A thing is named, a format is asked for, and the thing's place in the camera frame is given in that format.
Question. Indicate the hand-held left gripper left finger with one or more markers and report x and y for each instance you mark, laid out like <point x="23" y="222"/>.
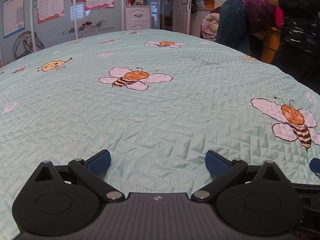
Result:
<point x="100" y="163"/>

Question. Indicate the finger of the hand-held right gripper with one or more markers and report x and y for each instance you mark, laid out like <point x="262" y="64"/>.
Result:
<point x="315" y="165"/>

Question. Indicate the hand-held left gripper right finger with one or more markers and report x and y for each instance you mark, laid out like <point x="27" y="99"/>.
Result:
<point x="217" y="163"/>

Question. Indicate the bee-print quilted bedspread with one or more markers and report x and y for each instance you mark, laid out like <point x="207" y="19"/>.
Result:
<point x="175" y="110"/>

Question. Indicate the rolled floral quilt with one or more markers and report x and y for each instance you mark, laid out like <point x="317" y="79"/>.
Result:
<point x="210" y="27"/>

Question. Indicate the sliding-door wardrobe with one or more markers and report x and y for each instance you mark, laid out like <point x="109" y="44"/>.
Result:
<point x="105" y="17"/>

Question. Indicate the white drawer cabinet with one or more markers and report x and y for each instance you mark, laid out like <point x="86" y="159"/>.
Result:
<point x="137" y="15"/>

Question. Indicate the orange packets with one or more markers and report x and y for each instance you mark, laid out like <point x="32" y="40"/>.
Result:
<point x="210" y="2"/>

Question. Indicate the orange-bordered poster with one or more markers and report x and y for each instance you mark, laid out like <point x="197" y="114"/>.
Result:
<point x="50" y="0"/>

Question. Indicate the blue-bordered poster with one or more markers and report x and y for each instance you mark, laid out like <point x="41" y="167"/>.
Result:
<point x="13" y="15"/>

